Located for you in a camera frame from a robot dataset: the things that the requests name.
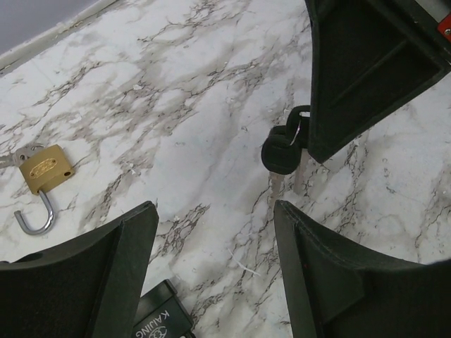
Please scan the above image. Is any brass padlock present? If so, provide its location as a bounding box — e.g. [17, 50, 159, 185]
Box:
[14, 144, 75, 236]

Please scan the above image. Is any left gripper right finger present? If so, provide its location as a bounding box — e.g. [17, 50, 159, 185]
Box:
[274, 200, 450, 337]

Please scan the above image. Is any black head key bunch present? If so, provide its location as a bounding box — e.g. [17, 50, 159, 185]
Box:
[261, 105, 310, 206]

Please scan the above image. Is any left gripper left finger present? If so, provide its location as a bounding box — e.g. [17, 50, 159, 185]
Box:
[1, 201, 159, 337]

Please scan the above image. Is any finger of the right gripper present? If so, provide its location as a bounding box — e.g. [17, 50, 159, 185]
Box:
[307, 0, 450, 163]

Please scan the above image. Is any black padlock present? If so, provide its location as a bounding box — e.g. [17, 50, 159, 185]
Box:
[132, 279, 195, 338]

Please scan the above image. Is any silver small key bunch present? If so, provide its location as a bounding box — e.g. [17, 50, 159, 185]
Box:
[0, 143, 45, 169]

